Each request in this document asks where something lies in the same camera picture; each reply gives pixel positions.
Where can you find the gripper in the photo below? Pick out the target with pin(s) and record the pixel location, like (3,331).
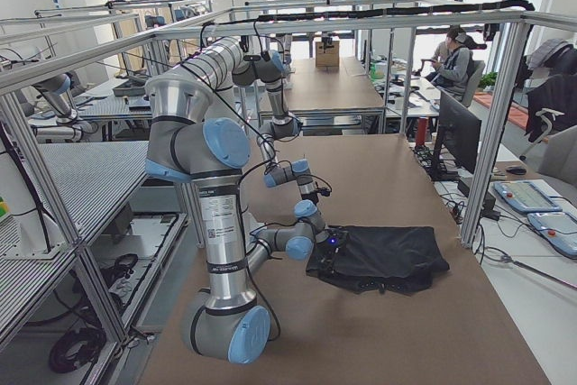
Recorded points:
(310,196)
(328,247)

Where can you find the black printed t-shirt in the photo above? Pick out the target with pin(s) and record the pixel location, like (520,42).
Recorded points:
(399,259)

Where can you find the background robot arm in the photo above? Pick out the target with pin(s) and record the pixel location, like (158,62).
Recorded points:
(69,126)

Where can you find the red thermos bottle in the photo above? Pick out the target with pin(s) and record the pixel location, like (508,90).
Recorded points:
(422,128)

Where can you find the cardboard box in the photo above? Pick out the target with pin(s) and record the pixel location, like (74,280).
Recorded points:
(327,55)

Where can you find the black Huawei monitor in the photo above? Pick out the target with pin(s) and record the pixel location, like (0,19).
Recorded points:
(458,131)

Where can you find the person with headset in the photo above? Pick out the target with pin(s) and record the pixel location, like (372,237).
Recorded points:
(452,64)

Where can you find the blue teach pendant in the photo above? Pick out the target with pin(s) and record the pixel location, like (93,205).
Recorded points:
(558,228)
(525,197)

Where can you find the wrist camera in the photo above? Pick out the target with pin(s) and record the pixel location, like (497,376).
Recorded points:
(324,191)
(327,258)

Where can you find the aluminium frame post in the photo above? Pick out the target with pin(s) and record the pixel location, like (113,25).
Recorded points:
(498,114)

